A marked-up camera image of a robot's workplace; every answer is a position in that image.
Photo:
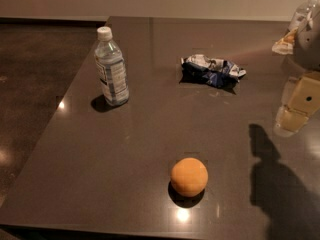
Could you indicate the clear plastic water bottle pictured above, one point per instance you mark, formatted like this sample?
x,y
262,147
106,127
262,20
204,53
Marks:
x,y
111,68

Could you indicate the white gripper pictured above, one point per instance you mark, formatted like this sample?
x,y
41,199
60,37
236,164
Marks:
x,y
308,49

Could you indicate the crumpled blue white chip bag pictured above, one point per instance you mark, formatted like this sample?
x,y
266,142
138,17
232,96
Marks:
x,y
214,72

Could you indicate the clear bottle at table edge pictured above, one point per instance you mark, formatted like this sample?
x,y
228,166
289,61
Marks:
x,y
301,13

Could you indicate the orange fruit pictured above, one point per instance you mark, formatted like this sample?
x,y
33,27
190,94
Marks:
x,y
189,177

